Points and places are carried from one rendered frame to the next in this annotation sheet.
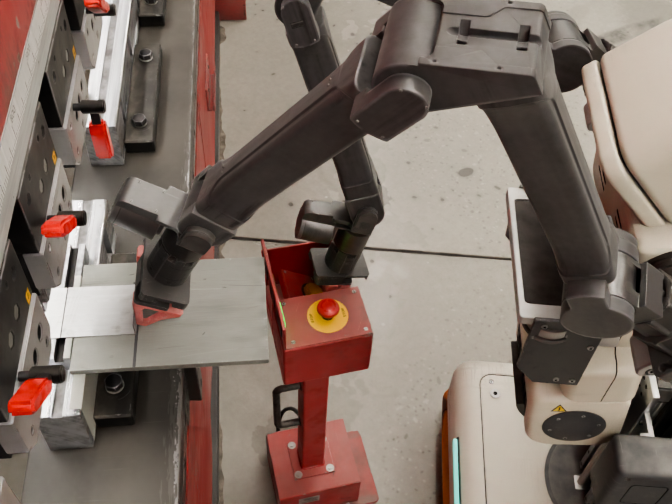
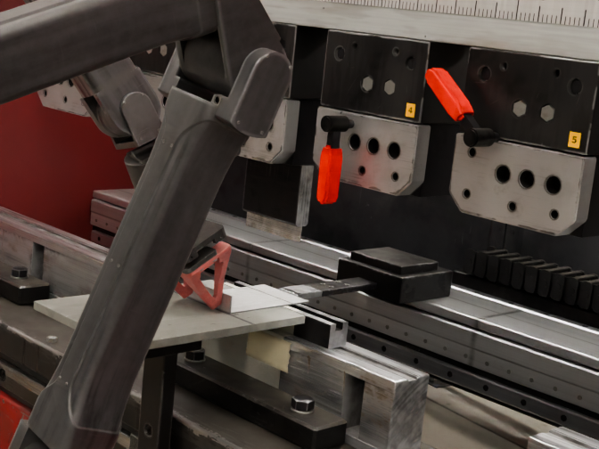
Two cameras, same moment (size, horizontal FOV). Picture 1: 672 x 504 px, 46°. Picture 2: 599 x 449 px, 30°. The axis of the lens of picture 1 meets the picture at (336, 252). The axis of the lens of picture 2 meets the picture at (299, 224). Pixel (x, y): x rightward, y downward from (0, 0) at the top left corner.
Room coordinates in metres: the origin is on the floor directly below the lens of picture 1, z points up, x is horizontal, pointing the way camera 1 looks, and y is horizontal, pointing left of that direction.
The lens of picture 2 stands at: (1.74, -0.42, 1.36)
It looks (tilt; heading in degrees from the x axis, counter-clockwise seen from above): 11 degrees down; 143
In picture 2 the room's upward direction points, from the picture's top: 6 degrees clockwise
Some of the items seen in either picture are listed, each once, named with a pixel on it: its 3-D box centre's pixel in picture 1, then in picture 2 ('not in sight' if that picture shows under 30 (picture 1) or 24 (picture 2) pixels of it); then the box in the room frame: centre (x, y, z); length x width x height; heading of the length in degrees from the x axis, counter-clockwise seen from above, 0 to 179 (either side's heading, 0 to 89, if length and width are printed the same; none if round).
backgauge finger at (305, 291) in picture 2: not in sight; (357, 277); (0.61, 0.53, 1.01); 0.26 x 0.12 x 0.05; 98
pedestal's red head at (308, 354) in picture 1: (315, 305); not in sight; (0.85, 0.03, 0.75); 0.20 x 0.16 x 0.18; 17
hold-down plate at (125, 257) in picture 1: (122, 333); (244, 395); (0.67, 0.32, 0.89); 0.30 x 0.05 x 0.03; 8
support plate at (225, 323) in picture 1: (173, 312); (172, 312); (0.64, 0.22, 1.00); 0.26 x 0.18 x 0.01; 98
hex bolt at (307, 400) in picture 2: not in sight; (302, 404); (0.77, 0.33, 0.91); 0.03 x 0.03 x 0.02
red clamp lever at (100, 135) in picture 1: (94, 130); (334, 159); (0.78, 0.33, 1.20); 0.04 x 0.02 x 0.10; 98
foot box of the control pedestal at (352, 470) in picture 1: (322, 465); not in sight; (0.85, 0.00, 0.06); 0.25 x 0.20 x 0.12; 107
